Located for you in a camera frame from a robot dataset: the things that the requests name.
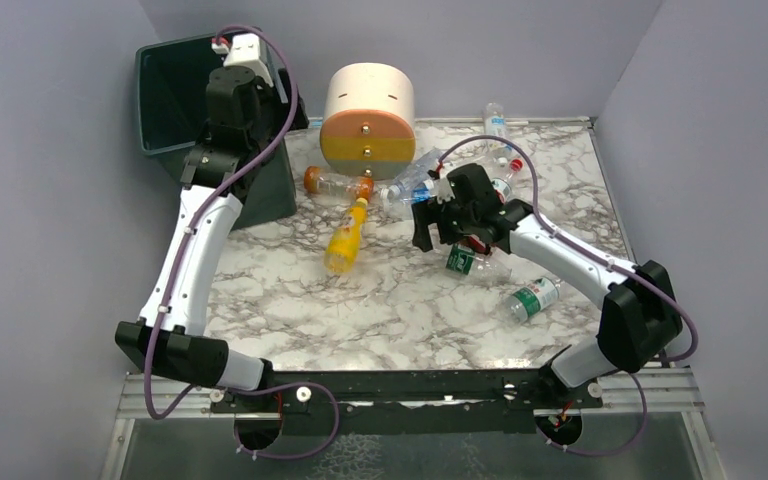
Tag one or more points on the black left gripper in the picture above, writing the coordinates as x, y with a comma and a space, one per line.
283, 92

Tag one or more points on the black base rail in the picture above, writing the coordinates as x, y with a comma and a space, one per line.
318, 403

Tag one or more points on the red label bottle red cap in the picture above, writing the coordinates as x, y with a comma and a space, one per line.
503, 174

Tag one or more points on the yellow honey pomelo bottle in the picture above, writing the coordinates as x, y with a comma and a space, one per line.
344, 245

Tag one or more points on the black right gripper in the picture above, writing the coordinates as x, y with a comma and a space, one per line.
442, 209

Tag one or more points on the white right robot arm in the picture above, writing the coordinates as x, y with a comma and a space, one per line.
639, 315

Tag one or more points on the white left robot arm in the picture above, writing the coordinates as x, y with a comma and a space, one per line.
168, 337

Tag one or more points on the dark green plastic bin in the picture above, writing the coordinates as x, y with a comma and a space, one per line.
200, 120

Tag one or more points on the clear bottle blue cap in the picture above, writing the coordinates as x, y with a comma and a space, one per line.
403, 184

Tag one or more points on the green label water bottle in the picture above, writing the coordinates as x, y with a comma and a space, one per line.
533, 298

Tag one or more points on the orange label juice bottle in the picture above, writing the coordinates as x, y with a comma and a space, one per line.
322, 182

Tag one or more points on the round drawer cabinet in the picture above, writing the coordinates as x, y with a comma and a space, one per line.
368, 126

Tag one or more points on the green label bottle dark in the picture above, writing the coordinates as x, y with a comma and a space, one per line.
463, 262

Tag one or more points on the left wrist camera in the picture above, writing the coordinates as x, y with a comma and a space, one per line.
245, 50

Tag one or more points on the brown tea bottle red label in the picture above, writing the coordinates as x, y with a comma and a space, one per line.
477, 246

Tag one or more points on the clear bottle blue white label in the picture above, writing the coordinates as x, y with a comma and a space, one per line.
495, 125

